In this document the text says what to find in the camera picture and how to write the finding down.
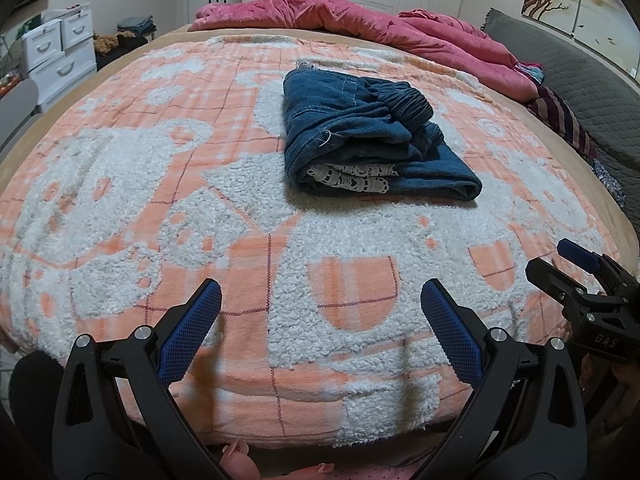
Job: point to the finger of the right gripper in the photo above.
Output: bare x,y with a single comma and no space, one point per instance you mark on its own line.
556,284
613,278

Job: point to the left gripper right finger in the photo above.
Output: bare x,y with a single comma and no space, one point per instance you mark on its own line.
524,418

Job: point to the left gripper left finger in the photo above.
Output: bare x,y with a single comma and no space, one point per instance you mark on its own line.
115,417

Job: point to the blue denim pants lace hem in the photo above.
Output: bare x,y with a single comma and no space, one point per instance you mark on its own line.
350,135

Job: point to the striped dark pillow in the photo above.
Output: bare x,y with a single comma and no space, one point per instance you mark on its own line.
554,112

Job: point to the grey quilted headboard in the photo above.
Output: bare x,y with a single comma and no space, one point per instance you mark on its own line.
603,101

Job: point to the pink red comforter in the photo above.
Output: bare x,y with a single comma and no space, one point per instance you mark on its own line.
439,38

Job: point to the peach white fleece blanket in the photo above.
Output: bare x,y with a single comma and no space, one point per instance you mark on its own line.
172,171

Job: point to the grey bed footboard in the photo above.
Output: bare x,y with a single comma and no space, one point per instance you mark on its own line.
19,109

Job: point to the white drawer cabinet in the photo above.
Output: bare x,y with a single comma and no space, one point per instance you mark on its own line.
59,54

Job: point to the clothes heap on floor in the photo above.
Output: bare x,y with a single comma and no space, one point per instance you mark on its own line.
131,34

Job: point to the tree wall painting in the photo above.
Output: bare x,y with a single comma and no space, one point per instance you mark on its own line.
604,26

